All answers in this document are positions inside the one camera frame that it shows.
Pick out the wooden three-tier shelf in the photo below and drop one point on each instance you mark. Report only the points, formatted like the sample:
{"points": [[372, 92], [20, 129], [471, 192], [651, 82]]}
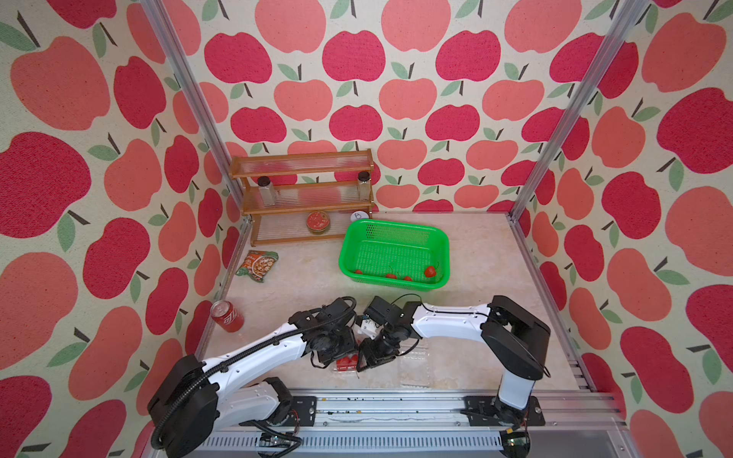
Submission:
{"points": [[305, 183]]}

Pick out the right aluminium frame post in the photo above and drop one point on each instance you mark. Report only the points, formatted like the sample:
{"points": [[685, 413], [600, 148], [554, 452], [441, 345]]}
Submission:
{"points": [[621, 26]]}

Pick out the left glass spice jar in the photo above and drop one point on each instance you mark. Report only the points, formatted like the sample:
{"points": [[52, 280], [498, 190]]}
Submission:
{"points": [[268, 193]]}

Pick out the strawberry two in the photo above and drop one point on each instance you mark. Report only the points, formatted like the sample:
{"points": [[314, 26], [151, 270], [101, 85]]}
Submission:
{"points": [[353, 362]]}

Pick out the clear clamshell container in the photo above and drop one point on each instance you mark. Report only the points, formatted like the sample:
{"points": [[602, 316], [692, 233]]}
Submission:
{"points": [[415, 369], [354, 351]]}

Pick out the red soda can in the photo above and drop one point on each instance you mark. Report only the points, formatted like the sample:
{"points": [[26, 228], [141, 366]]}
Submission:
{"points": [[227, 316]]}

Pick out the strawberry one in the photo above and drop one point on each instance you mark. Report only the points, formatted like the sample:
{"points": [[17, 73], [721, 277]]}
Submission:
{"points": [[341, 364]]}

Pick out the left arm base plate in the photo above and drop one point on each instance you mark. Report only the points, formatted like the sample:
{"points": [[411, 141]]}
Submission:
{"points": [[302, 412]]}

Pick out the red round tin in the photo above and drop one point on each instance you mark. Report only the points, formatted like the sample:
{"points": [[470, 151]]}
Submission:
{"points": [[318, 222]]}

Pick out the glass spice jar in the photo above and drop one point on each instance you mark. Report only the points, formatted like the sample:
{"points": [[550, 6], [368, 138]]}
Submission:
{"points": [[268, 193], [364, 186]]}

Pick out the green plastic basket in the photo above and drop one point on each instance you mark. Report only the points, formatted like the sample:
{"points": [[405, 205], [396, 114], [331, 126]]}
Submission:
{"points": [[380, 247]]}

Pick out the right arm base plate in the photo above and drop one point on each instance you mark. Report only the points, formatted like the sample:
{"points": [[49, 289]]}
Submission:
{"points": [[488, 411]]}

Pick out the yellow pull-tab can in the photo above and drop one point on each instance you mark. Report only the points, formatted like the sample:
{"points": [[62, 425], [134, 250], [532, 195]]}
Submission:
{"points": [[358, 215]]}

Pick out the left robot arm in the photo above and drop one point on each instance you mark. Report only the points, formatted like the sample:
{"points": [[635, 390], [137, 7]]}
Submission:
{"points": [[190, 402]]}

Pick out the aluminium front rail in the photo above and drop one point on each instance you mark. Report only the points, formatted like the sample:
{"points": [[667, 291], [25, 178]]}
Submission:
{"points": [[418, 423]]}

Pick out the soup seasoning packet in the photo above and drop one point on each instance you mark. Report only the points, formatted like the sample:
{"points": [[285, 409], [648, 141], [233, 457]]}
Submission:
{"points": [[257, 264]]}

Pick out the right glass spice jar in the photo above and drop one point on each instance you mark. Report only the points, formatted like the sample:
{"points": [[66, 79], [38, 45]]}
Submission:
{"points": [[364, 186]]}

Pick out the left aluminium frame post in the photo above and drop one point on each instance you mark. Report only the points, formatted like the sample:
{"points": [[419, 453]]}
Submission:
{"points": [[165, 31]]}

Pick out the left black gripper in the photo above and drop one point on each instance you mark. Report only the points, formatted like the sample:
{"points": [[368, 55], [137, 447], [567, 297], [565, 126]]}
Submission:
{"points": [[350, 348]]}

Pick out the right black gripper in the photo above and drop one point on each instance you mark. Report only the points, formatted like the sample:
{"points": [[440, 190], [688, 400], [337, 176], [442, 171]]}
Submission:
{"points": [[370, 355]]}

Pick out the aluminium frame post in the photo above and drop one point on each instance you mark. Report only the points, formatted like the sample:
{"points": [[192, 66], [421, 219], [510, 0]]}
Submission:
{"points": [[165, 31], [621, 26]]}

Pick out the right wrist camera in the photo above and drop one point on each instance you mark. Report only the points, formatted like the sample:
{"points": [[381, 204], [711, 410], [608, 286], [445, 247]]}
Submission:
{"points": [[364, 329]]}

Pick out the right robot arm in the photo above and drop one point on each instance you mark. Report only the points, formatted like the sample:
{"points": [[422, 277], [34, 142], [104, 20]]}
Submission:
{"points": [[518, 339]]}

